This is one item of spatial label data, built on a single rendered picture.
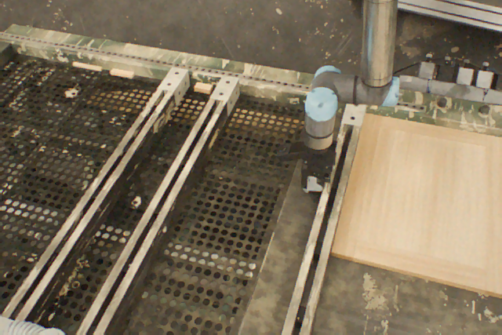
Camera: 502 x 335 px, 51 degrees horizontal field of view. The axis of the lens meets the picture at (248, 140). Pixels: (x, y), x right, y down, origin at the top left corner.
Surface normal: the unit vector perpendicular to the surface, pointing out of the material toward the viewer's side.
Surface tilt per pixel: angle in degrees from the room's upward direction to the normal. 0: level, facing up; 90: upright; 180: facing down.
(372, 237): 55
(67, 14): 0
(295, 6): 0
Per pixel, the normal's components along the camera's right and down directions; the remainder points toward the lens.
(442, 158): -0.03, -0.71
